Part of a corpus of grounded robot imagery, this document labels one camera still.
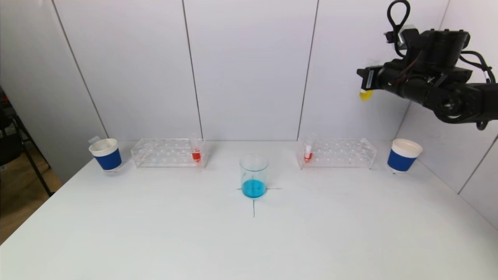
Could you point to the blue sleeved white paper cup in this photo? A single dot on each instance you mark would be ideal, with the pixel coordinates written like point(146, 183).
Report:
point(109, 160)
point(401, 161)

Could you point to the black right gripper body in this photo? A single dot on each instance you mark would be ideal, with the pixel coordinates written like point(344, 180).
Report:
point(367, 79)

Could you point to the yellow pigment test tube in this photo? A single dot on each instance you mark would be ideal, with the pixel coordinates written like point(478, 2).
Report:
point(365, 94)

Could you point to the clear glass beaker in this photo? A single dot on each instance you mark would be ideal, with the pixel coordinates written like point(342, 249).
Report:
point(254, 186)

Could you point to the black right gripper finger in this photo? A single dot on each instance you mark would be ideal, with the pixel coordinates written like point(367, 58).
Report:
point(361, 72)

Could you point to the red pigment test tube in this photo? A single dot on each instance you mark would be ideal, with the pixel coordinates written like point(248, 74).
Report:
point(196, 156)
point(307, 156)

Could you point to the clear acrylic test tube rack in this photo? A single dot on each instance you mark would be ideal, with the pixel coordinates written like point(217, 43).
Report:
point(334, 153)
point(167, 155)

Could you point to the grey and black right arm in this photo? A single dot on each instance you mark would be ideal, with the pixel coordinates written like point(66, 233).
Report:
point(447, 85)

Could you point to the blue pigment test tube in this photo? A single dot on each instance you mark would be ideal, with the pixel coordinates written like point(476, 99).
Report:
point(95, 139)

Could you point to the black tripod stand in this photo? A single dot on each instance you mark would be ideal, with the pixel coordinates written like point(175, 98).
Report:
point(27, 149)

